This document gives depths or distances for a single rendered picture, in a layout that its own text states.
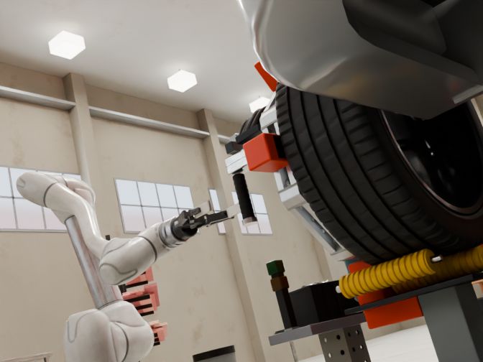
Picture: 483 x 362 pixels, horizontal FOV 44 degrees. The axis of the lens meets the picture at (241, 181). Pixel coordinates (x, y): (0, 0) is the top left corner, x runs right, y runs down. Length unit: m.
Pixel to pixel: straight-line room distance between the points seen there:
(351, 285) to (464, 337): 0.28
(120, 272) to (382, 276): 0.77
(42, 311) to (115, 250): 8.72
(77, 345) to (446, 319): 1.12
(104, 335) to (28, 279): 8.53
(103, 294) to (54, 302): 8.48
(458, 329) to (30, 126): 10.64
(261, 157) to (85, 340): 0.92
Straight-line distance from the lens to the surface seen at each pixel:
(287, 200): 1.46
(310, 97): 1.37
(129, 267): 1.82
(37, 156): 11.48
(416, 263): 1.41
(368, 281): 1.48
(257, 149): 1.41
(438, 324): 1.52
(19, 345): 10.21
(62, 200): 2.18
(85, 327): 2.03
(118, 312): 2.19
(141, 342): 2.19
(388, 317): 1.58
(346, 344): 1.95
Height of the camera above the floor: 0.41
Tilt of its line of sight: 16 degrees up
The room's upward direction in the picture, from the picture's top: 14 degrees counter-clockwise
